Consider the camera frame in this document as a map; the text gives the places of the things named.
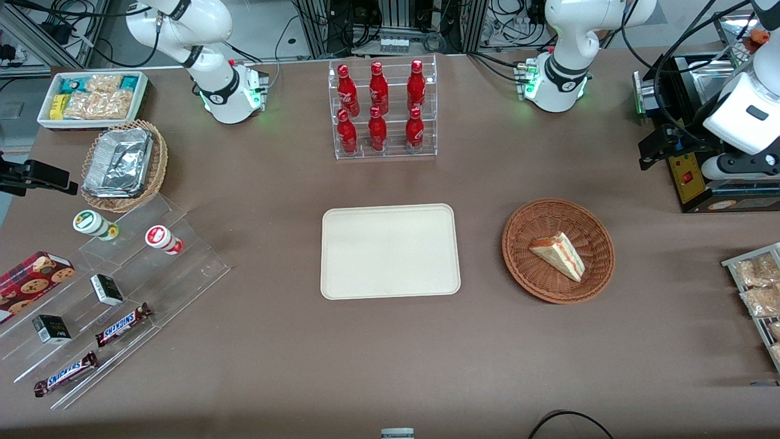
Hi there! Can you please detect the triangular sandwich wedge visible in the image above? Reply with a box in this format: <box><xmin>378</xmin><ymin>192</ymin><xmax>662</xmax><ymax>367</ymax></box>
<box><xmin>528</xmin><ymin>232</ymin><xmax>586</xmax><ymax>283</ymax></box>

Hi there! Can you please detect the silver foil tray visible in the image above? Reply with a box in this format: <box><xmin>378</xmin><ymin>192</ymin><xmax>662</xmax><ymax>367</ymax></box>
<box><xmin>83</xmin><ymin>127</ymin><xmax>154</xmax><ymax>198</ymax></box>

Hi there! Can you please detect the light tan wicker basket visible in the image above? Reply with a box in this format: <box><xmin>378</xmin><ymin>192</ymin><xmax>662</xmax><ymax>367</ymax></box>
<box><xmin>80</xmin><ymin>120</ymin><xmax>169</xmax><ymax>213</ymax></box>

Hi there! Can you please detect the round brown wicker basket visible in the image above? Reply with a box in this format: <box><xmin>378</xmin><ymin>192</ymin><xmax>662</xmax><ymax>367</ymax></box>
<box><xmin>502</xmin><ymin>198</ymin><xmax>615</xmax><ymax>304</ymax></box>

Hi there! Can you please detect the cream rectangular serving tray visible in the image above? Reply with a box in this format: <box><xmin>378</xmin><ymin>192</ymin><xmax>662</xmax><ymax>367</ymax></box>
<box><xmin>321</xmin><ymin>204</ymin><xmax>461</xmax><ymax>301</ymax></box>

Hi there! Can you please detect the black machine with yellow panel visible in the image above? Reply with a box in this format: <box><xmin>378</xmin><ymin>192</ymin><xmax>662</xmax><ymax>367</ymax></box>
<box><xmin>633</xmin><ymin>54</ymin><xmax>780</xmax><ymax>214</ymax></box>

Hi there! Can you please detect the white plastic crate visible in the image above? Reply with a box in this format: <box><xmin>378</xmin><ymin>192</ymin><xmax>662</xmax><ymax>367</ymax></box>
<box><xmin>37</xmin><ymin>71</ymin><xmax>149</xmax><ymax>131</ymax></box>

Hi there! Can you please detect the green lid yogurt cup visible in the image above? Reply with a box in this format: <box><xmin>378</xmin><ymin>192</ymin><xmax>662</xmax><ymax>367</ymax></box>
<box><xmin>73</xmin><ymin>210</ymin><xmax>120</xmax><ymax>242</ymax></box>

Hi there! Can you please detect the clear bag of crackers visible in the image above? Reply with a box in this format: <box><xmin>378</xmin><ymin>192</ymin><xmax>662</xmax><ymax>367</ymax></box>
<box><xmin>85</xmin><ymin>74</ymin><xmax>123</xmax><ymax>93</ymax></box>
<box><xmin>63</xmin><ymin>91</ymin><xmax>135</xmax><ymax>120</ymax></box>

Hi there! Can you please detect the red cookie box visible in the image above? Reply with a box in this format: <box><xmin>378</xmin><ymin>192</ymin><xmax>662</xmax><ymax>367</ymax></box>
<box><xmin>0</xmin><ymin>251</ymin><xmax>77</xmax><ymax>324</ymax></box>

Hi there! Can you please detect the red lid yogurt cup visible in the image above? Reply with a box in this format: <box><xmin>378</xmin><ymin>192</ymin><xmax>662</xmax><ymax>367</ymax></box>
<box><xmin>144</xmin><ymin>224</ymin><xmax>184</xmax><ymax>256</ymax></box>

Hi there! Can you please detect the small black carton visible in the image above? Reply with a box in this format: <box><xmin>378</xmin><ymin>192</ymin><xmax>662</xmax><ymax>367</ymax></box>
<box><xmin>90</xmin><ymin>273</ymin><xmax>125</xmax><ymax>307</ymax></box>
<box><xmin>32</xmin><ymin>314</ymin><xmax>73</xmax><ymax>344</ymax></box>

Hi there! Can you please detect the clear acrylic stepped stand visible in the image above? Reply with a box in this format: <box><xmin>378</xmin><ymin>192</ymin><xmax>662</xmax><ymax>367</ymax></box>
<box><xmin>0</xmin><ymin>193</ymin><xmax>232</xmax><ymax>411</ymax></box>

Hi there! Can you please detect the Snickers chocolate bar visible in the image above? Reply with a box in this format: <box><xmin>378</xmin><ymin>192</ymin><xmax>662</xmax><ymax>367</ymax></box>
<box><xmin>33</xmin><ymin>351</ymin><xmax>99</xmax><ymax>398</ymax></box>
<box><xmin>94</xmin><ymin>302</ymin><xmax>153</xmax><ymax>348</ymax></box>

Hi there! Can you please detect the red cola bottle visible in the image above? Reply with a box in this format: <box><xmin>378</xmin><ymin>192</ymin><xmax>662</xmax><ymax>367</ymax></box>
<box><xmin>369</xmin><ymin>61</ymin><xmax>389</xmax><ymax>115</ymax></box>
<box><xmin>368</xmin><ymin>105</ymin><xmax>388</xmax><ymax>152</ymax></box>
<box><xmin>407</xmin><ymin>59</ymin><xmax>427</xmax><ymax>112</ymax></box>
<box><xmin>405</xmin><ymin>107</ymin><xmax>425</xmax><ymax>152</ymax></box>
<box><xmin>337</xmin><ymin>63</ymin><xmax>360</xmax><ymax>118</ymax></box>
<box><xmin>337</xmin><ymin>109</ymin><xmax>358</xmax><ymax>155</ymax></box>

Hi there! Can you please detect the clear acrylic bottle rack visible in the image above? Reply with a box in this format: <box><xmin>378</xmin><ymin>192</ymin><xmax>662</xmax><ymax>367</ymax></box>
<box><xmin>328</xmin><ymin>54</ymin><xmax>438</xmax><ymax>160</ymax></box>

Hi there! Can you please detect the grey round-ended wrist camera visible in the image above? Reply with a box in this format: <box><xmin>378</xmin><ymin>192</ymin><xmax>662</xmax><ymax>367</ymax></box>
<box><xmin>700</xmin><ymin>152</ymin><xmax>780</xmax><ymax>181</ymax></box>

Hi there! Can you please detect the grey wire rack tray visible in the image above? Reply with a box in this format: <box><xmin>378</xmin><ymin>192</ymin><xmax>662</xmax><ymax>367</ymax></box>
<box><xmin>721</xmin><ymin>243</ymin><xmax>780</xmax><ymax>374</ymax></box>

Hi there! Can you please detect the aluminium profile frame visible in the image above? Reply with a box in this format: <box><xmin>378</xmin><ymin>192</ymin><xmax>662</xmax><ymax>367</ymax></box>
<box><xmin>0</xmin><ymin>0</ymin><xmax>112</xmax><ymax>69</ymax></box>

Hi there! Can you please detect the black cable loop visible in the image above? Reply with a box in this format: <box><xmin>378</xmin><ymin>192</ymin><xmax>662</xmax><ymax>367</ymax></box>
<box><xmin>526</xmin><ymin>410</ymin><xmax>614</xmax><ymax>439</ymax></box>

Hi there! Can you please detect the aluminium frame equipment rack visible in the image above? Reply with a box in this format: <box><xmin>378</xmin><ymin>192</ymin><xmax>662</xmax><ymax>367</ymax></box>
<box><xmin>291</xmin><ymin>0</ymin><xmax>489</xmax><ymax>59</ymax></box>

